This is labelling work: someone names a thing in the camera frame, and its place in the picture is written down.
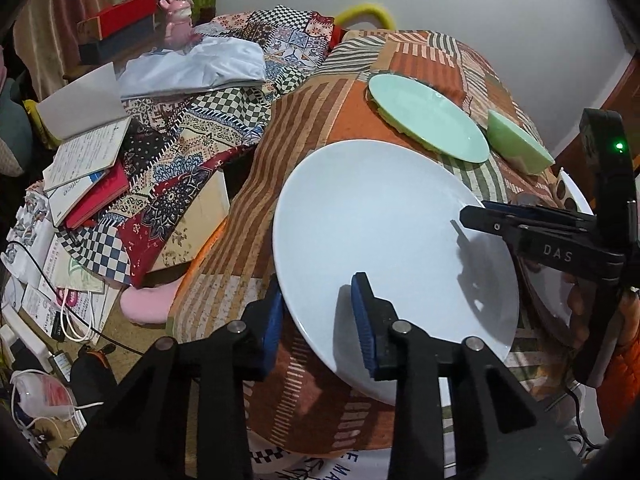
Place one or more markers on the open notebook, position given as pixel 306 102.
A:
pixel 85 145

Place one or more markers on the red book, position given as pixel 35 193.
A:
pixel 100 200

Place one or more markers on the white booklet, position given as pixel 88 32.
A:
pixel 70 195

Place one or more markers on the person's right hand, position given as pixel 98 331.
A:
pixel 582 310

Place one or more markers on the beige floral box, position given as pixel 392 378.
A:
pixel 200 225

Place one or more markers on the pile of papers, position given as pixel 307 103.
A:
pixel 55 270

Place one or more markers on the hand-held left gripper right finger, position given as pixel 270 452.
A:
pixel 362 320

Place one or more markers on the white plastic bag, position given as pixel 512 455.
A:
pixel 42 392

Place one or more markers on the white bowl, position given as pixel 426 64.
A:
pixel 550 292

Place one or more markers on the patchwork quilt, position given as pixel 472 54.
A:
pixel 200 125

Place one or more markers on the white power strip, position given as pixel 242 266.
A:
pixel 22 347

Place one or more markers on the large white plate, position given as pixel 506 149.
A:
pixel 375 220

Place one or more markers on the green bowl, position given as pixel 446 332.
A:
pixel 515 142

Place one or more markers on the teal cushion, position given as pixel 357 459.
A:
pixel 12 130

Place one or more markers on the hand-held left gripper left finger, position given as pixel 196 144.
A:
pixel 272 322

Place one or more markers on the dark blue box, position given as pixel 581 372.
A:
pixel 115 42

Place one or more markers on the yellow curved tube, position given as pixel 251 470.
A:
pixel 367 10

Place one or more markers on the pink toy figure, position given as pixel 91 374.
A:
pixel 177 22

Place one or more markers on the striped curtain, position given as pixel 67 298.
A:
pixel 55 35

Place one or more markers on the white printed cloth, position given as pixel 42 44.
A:
pixel 325 462

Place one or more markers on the red box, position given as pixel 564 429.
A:
pixel 120 15

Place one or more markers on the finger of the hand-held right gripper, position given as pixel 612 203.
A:
pixel 487 222
pixel 530 208

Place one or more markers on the light blue cloth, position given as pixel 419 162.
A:
pixel 200 65

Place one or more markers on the green plate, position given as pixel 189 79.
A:
pixel 430 115

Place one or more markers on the orange striped blanket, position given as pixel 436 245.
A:
pixel 320 110

